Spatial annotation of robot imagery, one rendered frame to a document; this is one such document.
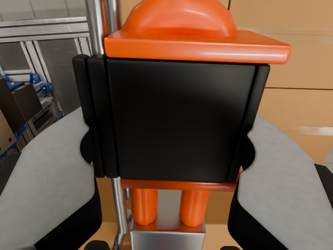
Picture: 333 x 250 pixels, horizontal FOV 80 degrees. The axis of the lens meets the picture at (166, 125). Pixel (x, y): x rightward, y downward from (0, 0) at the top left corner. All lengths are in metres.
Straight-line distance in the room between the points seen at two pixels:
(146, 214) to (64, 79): 1.18
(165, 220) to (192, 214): 0.03
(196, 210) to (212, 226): 0.29
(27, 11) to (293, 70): 1.40
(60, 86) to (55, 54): 0.18
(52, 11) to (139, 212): 1.38
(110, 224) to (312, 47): 0.86
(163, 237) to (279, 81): 0.82
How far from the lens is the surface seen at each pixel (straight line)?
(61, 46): 1.25
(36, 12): 1.52
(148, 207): 0.16
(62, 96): 1.35
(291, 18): 0.87
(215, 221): 0.45
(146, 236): 0.18
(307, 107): 1.04
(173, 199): 0.20
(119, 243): 0.22
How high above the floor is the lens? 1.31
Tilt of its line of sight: 59 degrees down
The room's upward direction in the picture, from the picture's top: 179 degrees counter-clockwise
